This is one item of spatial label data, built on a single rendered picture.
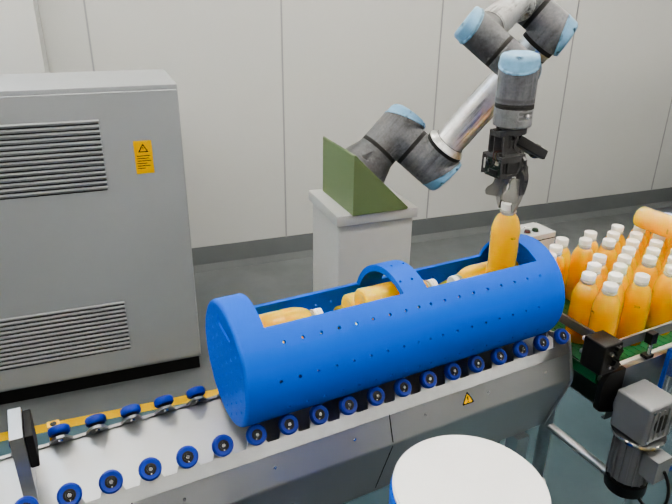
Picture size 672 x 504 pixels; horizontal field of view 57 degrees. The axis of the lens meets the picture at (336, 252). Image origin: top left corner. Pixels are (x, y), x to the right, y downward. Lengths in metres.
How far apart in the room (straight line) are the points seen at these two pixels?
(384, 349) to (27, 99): 1.89
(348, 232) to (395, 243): 0.20
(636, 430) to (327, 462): 0.85
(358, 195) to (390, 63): 2.40
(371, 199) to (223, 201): 2.23
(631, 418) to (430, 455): 0.77
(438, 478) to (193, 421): 0.60
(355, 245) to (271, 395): 1.06
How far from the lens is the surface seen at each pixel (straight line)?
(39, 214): 2.90
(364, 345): 1.35
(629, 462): 1.94
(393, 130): 2.27
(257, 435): 1.38
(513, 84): 1.49
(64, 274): 3.00
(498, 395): 1.72
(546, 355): 1.81
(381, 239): 2.28
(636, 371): 1.94
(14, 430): 1.34
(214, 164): 4.21
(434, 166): 2.26
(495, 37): 1.61
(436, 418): 1.61
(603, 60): 5.52
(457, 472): 1.22
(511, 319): 1.59
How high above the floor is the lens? 1.86
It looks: 24 degrees down
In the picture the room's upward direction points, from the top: 1 degrees clockwise
